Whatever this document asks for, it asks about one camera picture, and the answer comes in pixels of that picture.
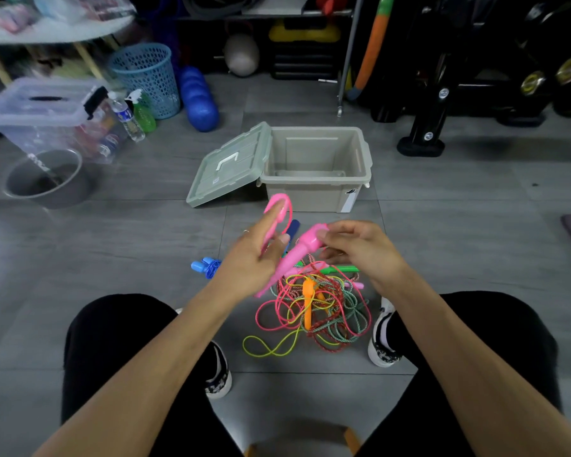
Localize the black dumbbell rack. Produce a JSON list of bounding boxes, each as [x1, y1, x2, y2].
[[361, 0, 571, 157]]

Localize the rolled grey yoga mat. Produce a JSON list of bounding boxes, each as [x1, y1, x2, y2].
[[180, 0, 267, 18]]

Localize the person's right hand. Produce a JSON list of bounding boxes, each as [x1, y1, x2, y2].
[[316, 220, 408, 293]]

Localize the person's left forearm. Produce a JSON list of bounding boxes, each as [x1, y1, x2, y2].
[[33, 285, 248, 457]]

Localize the person's leg black trousers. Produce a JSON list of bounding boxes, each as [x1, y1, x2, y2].
[[60, 293, 246, 457], [357, 291, 562, 457]]

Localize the white left shoe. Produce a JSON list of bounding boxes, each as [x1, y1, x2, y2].
[[176, 308, 233, 401]]

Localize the red boxing glove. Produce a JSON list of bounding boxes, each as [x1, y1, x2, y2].
[[315, 0, 351, 16]]

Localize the grey metal bowl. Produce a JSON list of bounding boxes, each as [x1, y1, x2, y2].
[[1, 148, 96, 209]]

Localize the light blue mesh basket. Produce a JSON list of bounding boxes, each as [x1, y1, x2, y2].
[[108, 42, 181, 121]]

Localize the grey-green box lid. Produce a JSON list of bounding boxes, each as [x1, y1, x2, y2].
[[186, 121, 273, 209]]

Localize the wooden stool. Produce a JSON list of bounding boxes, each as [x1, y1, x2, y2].
[[244, 425, 362, 457]]

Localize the person's right forearm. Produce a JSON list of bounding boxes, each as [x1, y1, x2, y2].
[[385, 275, 571, 457]]

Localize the person's left leg black trousers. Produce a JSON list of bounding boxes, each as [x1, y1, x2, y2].
[[60, 293, 246, 457]]

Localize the pile of colourful jump ropes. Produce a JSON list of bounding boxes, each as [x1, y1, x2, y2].
[[241, 219, 374, 359]]

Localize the clear water bottle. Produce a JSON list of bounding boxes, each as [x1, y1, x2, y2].
[[107, 91, 146, 142]]

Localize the green spray bottle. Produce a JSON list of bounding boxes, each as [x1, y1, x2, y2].
[[125, 88, 157, 134]]

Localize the hot pink skipping rope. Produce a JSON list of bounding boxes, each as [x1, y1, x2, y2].
[[254, 193, 372, 338]]

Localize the orange and green foam stick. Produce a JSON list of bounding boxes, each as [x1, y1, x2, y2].
[[346, 0, 396, 102]]

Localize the person's right leg black trousers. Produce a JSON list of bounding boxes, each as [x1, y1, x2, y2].
[[357, 291, 562, 457]]

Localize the beige exercise ball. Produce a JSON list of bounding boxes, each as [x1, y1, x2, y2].
[[223, 32, 261, 77]]

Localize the white right shoe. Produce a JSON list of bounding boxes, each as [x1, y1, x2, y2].
[[367, 296, 403, 368]]

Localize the clear plastic lidded bin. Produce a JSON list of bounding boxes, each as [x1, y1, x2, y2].
[[0, 76, 129, 165]]

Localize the blue-handled jump rope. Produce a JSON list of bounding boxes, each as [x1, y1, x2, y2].
[[190, 256, 223, 281]]

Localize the white shoe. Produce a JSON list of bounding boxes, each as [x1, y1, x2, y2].
[[367, 296, 403, 368], [176, 308, 233, 401]]

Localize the grey plastic storage box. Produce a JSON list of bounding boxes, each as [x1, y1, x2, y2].
[[258, 126, 374, 214]]

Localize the person's left hand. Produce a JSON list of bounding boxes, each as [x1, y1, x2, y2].
[[214, 211, 291, 300]]

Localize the clear plastic bag of items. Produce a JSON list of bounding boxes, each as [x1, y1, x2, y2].
[[0, 0, 138, 34]]

